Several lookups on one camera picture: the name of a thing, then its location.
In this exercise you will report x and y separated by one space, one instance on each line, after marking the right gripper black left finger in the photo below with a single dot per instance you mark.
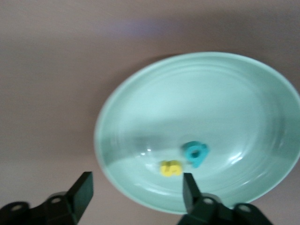
70 206

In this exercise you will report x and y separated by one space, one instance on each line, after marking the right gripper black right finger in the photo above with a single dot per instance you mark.
206 211

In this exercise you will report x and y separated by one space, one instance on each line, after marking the teal foam letter b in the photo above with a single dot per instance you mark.
199 160

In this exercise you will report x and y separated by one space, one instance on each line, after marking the yellow foam letter s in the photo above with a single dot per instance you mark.
171 168

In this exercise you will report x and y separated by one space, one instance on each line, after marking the light green plate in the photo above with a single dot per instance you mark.
199 98

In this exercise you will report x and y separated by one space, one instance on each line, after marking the brown table cover sheet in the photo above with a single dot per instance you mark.
47 82

